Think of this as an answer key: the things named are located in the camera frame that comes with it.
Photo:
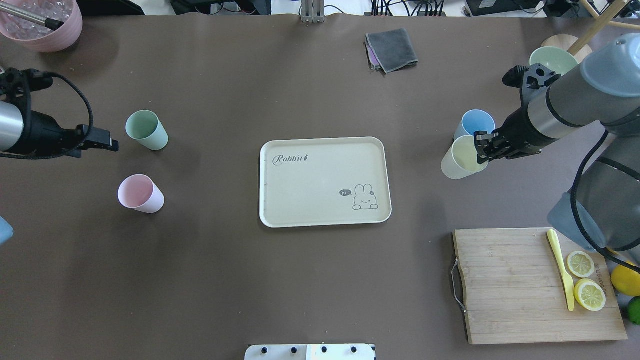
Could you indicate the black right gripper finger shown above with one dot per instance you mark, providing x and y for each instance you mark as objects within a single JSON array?
[{"x": 483, "y": 146}]

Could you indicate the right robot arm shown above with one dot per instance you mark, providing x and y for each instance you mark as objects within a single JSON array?
[{"x": 601, "y": 210}]

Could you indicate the lemon half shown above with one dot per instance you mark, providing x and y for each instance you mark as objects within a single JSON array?
[
  {"x": 580, "y": 264},
  {"x": 589, "y": 295}
]

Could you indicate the green bowl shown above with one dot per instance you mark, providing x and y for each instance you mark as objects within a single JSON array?
[{"x": 555, "y": 59}]

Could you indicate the aluminium frame post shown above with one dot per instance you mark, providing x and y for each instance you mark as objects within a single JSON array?
[{"x": 312, "y": 11}]

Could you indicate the wooden cup tree stand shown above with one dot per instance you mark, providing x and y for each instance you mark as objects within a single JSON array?
[{"x": 579, "y": 47}]

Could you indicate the pink bowl with ice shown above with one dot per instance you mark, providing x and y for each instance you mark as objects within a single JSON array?
[{"x": 37, "y": 37}]

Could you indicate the yellow plastic knife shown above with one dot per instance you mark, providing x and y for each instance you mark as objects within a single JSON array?
[{"x": 566, "y": 278}]

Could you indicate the grey folded cloth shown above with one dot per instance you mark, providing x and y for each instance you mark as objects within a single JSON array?
[{"x": 390, "y": 51}]

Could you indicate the lemon half near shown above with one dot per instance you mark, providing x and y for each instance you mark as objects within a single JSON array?
[{"x": 589, "y": 295}]

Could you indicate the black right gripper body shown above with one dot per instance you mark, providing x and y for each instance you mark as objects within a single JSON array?
[{"x": 518, "y": 131}]

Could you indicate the metal muddler in bowl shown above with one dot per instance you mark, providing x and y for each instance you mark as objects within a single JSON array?
[{"x": 37, "y": 19}]

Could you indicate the pink cup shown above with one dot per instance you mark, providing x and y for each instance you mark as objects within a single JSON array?
[{"x": 138, "y": 192}]

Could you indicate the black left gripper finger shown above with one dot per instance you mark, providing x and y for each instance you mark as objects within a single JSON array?
[{"x": 93, "y": 138}]

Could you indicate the green lime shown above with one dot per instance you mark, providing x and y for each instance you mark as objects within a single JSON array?
[{"x": 633, "y": 311}]

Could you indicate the cream rabbit tray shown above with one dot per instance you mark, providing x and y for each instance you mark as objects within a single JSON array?
[{"x": 323, "y": 182}]

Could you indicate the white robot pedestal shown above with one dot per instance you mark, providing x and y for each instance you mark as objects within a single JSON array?
[{"x": 323, "y": 351}]

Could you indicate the lemon half far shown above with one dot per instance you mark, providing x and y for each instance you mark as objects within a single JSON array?
[{"x": 580, "y": 264}]

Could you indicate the blue cup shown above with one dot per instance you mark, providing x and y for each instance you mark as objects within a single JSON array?
[{"x": 474, "y": 120}]

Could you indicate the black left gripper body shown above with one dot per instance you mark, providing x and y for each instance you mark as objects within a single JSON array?
[{"x": 44, "y": 131}]

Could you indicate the cream cup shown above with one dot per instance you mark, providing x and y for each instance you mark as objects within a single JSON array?
[{"x": 461, "y": 159}]

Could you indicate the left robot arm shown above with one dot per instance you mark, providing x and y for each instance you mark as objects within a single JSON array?
[{"x": 26, "y": 134}]

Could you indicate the wooden cutting board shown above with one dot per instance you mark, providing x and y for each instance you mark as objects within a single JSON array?
[{"x": 512, "y": 292}]

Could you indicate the green cup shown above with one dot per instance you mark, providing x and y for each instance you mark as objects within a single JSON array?
[{"x": 144, "y": 126}]

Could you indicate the whole lemon left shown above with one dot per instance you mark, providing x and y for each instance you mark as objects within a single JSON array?
[{"x": 625, "y": 281}]

